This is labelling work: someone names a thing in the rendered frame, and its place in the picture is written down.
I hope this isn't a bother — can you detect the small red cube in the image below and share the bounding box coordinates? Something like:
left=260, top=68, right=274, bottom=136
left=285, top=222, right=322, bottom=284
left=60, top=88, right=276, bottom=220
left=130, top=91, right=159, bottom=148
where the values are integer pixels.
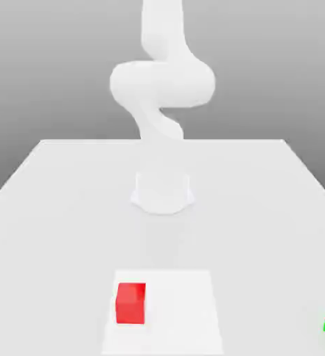
left=115, top=282, right=147, bottom=325

